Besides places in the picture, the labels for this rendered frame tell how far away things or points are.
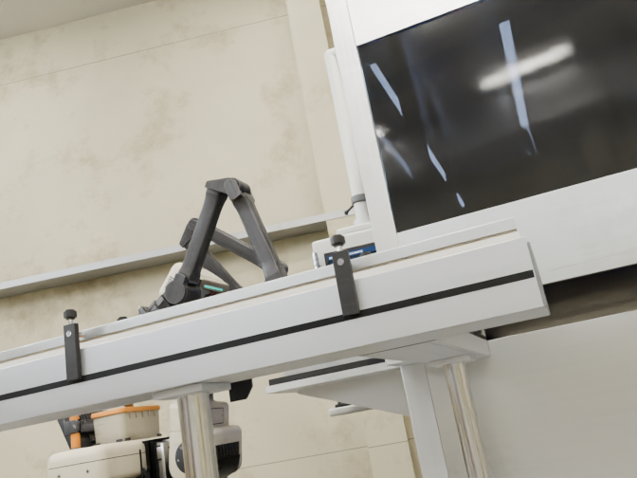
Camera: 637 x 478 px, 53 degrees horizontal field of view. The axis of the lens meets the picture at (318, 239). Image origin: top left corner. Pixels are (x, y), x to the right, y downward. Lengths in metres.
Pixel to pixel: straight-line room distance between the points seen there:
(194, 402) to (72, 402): 0.20
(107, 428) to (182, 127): 4.16
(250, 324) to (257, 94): 5.27
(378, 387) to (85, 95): 5.41
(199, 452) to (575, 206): 1.10
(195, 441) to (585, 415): 0.96
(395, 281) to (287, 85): 5.30
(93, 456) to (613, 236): 1.67
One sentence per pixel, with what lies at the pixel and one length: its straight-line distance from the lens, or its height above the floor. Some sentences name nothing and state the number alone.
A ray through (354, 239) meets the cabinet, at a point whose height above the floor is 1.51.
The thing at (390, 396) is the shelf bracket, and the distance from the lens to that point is 1.82.
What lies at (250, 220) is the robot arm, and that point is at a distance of 2.03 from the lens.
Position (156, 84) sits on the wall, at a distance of 6.52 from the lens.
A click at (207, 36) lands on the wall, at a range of 6.60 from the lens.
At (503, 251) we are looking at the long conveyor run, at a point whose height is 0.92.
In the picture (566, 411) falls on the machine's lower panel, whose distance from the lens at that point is 1.66.
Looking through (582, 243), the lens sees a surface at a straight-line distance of 1.69.
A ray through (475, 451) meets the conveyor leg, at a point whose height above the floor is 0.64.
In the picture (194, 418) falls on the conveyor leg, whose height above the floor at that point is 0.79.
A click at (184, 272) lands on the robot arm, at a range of 2.11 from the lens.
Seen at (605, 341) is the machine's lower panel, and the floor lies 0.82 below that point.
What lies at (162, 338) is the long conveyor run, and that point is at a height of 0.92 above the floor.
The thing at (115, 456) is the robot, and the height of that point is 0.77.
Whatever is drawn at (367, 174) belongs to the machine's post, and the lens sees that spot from 1.82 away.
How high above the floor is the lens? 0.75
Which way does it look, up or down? 16 degrees up
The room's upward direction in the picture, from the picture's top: 10 degrees counter-clockwise
